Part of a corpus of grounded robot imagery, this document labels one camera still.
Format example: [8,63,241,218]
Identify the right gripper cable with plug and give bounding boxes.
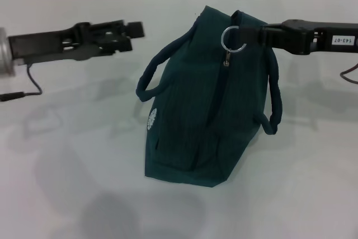
[340,62,358,86]

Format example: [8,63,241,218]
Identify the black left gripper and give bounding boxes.
[7,20,146,62]

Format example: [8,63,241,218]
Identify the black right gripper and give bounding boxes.
[237,19,358,57]

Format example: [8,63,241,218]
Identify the dark green lunch bag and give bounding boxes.
[135,5,283,188]

